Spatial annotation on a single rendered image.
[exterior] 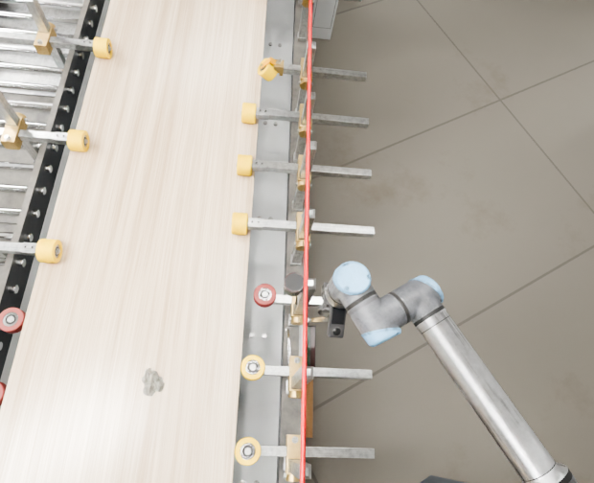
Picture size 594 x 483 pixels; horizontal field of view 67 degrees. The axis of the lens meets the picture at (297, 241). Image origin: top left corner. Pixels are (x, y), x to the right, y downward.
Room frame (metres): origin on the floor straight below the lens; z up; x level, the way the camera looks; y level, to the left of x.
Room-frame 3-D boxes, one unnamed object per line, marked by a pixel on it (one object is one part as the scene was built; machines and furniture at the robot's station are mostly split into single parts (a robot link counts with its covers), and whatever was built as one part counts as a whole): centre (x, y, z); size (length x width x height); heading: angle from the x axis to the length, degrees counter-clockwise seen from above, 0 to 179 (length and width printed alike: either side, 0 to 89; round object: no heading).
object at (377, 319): (0.35, -0.25, 1.33); 0.12 x 0.12 x 0.09; 45
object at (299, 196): (0.93, 0.04, 0.93); 0.03 x 0.03 x 0.48; 13
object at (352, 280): (0.42, -0.16, 1.33); 0.10 x 0.09 x 0.12; 45
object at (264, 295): (0.46, 0.06, 0.85); 0.08 x 0.08 x 0.11
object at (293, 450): (-0.02, -0.18, 0.82); 0.13 x 0.06 x 0.05; 13
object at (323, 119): (1.22, 0.09, 0.95); 0.50 x 0.04 x 0.04; 103
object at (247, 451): (-0.04, -0.02, 0.85); 0.08 x 0.08 x 0.11
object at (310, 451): (0.00, -0.22, 0.82); 0.43 x 0.03 x 0.04; 103
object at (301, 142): (1.18, 0.09, 0.89); 0.03 x 0.03 x 0.48; 13
